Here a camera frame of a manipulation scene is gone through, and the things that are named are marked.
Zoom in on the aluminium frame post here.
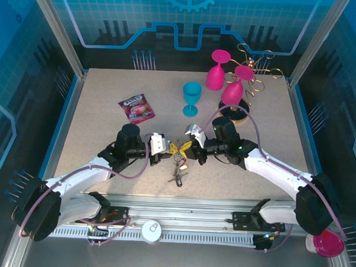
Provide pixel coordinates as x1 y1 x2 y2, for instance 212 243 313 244
24 0 92 79
287 0 352 90

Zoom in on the blue table edge strip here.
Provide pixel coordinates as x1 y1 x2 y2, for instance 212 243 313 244
288 83 327 176
41 73 81 180

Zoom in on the keyring with metal keys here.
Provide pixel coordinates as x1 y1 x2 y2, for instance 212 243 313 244
168 139 192 188

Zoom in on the white tin can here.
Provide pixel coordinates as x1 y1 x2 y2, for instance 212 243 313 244
140 219 164 245

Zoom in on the white slotted cable duct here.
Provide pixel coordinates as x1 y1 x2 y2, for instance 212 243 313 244
30 223 259 247

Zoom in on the pink lidded cup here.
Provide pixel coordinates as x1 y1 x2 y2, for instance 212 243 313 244
305 229 346 259

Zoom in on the blue plastic goblet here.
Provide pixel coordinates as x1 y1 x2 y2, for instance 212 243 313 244
181 81 203 118

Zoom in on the purple drink sachet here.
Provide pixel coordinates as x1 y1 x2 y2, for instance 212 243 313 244
117 92 157 128

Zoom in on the pink plastic goblet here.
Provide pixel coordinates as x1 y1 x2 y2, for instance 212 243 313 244
220 64 256 108
205 48 232 92

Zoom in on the gold wire glass stand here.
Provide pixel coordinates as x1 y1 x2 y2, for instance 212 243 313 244
217 42 285 127

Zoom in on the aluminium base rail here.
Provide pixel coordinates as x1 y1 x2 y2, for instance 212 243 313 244
20 190 341 239

